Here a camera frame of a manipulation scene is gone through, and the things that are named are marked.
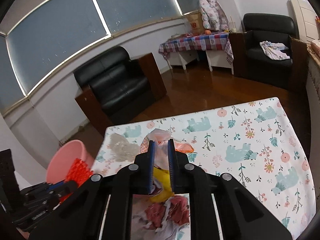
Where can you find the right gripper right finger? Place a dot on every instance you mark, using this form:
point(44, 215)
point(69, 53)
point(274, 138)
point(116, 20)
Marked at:
point(220, 207)

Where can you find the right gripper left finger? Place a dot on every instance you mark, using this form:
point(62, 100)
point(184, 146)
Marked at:
point(101, 208)

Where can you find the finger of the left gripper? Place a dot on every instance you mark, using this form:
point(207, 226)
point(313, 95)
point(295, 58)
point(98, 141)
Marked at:
point(59, 189)

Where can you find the red foam fruit net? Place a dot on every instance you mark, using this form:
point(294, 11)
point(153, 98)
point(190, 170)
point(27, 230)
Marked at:
point(79, 173)

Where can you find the pink translucent plastic bag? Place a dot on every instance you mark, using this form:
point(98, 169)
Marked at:
point(161, 139)

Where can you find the pink plastic trash bin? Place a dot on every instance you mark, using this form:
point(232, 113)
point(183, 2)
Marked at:
point(64, 158)

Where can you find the clear crumpled plastic wrap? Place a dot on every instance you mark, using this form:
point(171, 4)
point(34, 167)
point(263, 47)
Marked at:
point(122, 147)

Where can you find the floral bear tablecloth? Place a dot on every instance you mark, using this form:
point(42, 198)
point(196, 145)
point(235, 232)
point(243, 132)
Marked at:
point(254, 142)

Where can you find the black leather armchair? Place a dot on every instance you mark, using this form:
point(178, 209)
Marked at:
point(251, 63)
point(115, 88)

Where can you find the white low desk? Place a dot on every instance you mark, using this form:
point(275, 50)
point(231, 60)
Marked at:
point(211, 59)

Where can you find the folded cloth on armchair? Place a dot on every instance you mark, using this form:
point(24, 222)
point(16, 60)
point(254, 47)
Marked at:
point(274, 50)

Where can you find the plaid checkered tablecloth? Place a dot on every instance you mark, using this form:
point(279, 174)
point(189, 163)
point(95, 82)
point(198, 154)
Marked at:
point(215, 41)

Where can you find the brown paper bag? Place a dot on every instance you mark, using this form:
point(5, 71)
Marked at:
point(196, 23)

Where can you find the hanging floral padded jacket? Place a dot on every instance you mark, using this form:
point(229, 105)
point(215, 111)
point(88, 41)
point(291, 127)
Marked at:
point(213, 16)

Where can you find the white wooden headboard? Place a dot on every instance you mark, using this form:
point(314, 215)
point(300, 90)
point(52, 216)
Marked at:
point(306, 20)

